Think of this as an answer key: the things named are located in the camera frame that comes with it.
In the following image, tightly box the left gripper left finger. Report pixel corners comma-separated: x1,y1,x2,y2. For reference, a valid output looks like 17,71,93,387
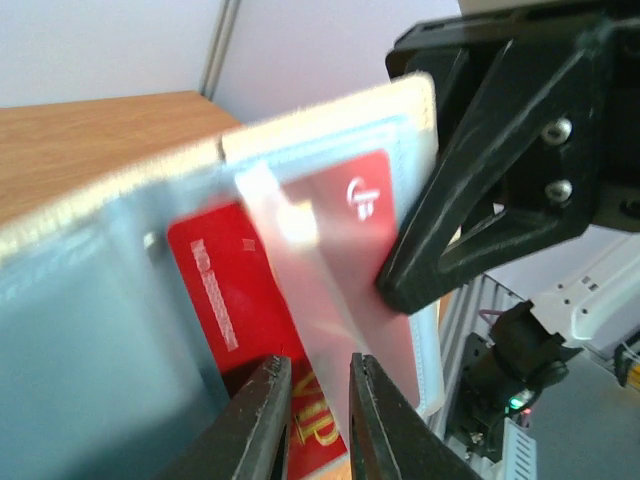
156,355,292,479

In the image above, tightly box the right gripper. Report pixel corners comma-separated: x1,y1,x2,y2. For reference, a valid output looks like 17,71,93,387
376,9,639,314

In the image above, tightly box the left aluminium frame post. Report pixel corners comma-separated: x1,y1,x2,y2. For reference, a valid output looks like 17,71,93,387
200,0,242,101

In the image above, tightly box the grey slotted cable duct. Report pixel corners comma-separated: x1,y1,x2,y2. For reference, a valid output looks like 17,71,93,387
496,419,538,480

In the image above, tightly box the red logo card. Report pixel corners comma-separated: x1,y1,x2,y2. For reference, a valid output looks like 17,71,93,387
236,149,419,408

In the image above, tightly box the beige card holder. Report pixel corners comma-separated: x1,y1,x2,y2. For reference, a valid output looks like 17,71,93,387
1,73,445,479

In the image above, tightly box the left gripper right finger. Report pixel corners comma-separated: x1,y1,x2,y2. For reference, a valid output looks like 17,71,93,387
349,353,479,480

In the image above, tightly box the red VIP card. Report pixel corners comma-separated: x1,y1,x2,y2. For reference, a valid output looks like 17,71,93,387
167,203,346,479

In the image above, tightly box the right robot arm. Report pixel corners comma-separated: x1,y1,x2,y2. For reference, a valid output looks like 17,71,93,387
377,1,639,461

